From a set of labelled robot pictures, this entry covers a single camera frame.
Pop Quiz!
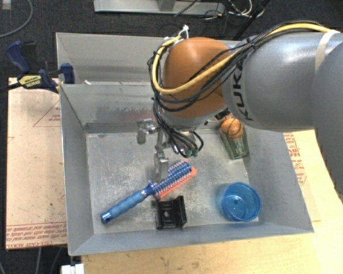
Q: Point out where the black cylinder on white bracket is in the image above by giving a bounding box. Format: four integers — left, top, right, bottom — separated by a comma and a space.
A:
214, 108, 233, 123

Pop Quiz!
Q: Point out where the silver metal fitting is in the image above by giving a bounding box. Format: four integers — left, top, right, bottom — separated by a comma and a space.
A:
135, 118, 158, 145

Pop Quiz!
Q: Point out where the black plastic bracket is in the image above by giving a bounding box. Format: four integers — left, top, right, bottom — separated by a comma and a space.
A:
151, 195, 188, 230

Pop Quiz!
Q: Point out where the clear glass tumbler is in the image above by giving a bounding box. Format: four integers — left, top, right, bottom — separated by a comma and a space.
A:
218, 130, 250, 161

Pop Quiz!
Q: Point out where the grey metal bin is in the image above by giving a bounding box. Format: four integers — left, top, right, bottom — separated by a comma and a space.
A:
55, 32, 314, 257

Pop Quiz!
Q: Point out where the brown cardboard board red print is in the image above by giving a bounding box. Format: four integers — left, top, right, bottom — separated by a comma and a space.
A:
5, 77, 308, 251

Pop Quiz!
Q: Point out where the orange ball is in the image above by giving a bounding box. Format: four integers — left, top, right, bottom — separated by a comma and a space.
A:
220, 118, 245, 140

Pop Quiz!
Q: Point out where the blue hairbrush with orange base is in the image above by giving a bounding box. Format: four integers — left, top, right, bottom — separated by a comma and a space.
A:
99, 158, 198, 225

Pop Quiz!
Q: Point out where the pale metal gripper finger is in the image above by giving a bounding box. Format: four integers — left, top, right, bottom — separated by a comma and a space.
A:
149, 152, 161, 183
159, 157, 170, 182

